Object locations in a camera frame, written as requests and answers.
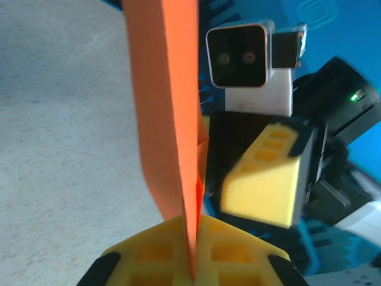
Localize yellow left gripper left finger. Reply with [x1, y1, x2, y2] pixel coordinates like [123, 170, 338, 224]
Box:
[77, 214, 195, 286]

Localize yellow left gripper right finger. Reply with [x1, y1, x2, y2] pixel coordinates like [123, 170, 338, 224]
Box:
[193, 213, 310, 286]

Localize orange paper sheet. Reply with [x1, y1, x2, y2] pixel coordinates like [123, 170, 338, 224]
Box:
[121, 0, 210, 281]

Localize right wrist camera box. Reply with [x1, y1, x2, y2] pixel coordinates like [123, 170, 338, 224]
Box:
[205, 19, 309, 117]

